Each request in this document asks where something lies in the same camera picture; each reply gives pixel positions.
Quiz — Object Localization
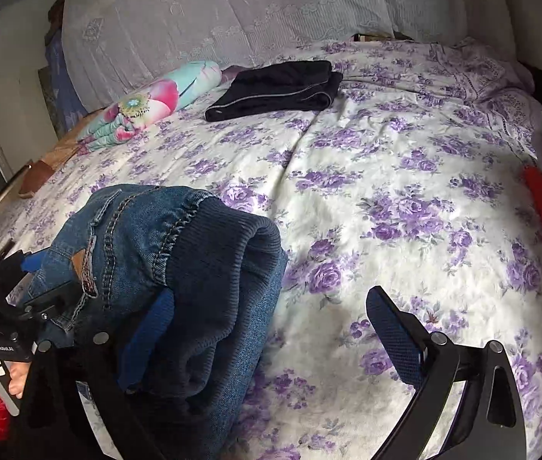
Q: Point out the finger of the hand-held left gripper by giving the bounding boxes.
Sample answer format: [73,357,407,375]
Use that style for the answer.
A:
[7,280,82,327]
[0,249,44,298]

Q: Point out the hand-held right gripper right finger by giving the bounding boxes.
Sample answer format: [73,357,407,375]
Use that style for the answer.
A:
[366,286,528,460]

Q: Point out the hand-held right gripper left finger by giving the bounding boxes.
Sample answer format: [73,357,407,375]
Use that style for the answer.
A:
[22,292,176,460]

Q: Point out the blue denim jeans pants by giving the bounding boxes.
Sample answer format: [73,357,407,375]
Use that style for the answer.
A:
[24,183,289,460]

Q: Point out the folded navy pants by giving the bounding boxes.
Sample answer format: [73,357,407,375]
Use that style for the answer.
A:
[204,60,345,123]

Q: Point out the brown wooden box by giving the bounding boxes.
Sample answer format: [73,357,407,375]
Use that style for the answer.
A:
[17,159,54,200]

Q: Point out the brown patterned cloth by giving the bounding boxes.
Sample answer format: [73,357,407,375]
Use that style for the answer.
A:
[40,109,106,172]

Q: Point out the purple floral bed sheet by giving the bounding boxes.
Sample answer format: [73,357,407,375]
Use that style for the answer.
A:
[0,36,542,460]

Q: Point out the grey patterned board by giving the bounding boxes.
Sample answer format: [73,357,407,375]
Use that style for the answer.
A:
[38,66,63,136]

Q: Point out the blue patterned cushion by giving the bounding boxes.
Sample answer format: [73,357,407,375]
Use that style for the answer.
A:
[45,38,87,136]

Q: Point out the folded floral quilt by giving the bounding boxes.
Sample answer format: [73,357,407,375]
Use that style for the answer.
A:
[77,60,225,155]

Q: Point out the dark flat box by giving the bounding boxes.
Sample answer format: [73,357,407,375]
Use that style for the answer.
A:
[353,32,416,43]

